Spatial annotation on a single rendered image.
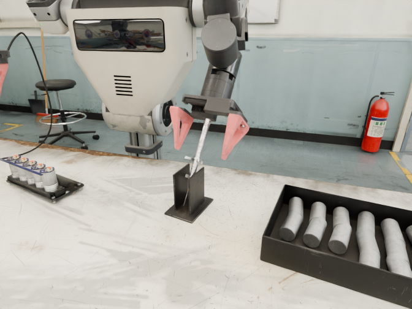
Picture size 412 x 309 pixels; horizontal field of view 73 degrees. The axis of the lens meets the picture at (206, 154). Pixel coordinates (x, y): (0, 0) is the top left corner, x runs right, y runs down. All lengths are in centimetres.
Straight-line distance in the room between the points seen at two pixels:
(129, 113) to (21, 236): 51
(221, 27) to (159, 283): 39
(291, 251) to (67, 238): 34
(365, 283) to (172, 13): 72
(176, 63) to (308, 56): 221
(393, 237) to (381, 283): 10
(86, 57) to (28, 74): 354
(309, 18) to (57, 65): 295
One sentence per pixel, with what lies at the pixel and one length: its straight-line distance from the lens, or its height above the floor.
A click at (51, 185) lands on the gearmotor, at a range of 61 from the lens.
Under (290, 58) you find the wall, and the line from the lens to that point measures 294.
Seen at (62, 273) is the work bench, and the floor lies 75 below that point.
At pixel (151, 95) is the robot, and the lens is 88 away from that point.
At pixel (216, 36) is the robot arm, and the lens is 48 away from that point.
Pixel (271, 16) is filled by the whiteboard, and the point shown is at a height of 118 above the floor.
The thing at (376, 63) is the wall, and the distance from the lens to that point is 301.
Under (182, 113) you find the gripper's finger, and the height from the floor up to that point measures 91.
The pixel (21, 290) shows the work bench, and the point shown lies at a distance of 46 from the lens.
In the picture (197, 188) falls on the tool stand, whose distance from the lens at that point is 50.
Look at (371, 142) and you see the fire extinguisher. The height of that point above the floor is 11.
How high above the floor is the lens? 105
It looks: 24 degrees down
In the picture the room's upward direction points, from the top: straight up
